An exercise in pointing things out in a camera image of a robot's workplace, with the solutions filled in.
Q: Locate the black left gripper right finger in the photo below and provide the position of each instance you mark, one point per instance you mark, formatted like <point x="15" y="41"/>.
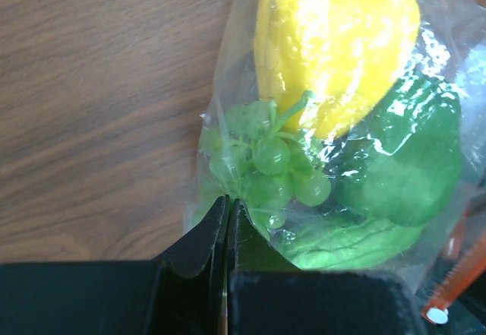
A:
<point x="267" y="294"/>

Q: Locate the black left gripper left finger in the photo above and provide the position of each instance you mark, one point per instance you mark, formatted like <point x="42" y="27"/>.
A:
<point x="177" y="292"/>

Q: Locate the green fake cucumber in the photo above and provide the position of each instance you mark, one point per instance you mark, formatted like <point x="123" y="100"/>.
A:
<point x="335" y="242"/>

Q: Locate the green fake pepper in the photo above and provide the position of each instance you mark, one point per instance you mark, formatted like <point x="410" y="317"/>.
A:
<point x="402" y="162"/>

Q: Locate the clear zip top bag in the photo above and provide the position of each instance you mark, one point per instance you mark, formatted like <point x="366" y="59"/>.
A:
<point x="450" y="45"/>

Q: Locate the yellow fake pepper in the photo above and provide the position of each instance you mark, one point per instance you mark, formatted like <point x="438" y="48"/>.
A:
<point x="348" y="53"/>

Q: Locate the green fake grapes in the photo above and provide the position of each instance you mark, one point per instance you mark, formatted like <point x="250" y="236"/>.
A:
<point x="250" y="155"/>

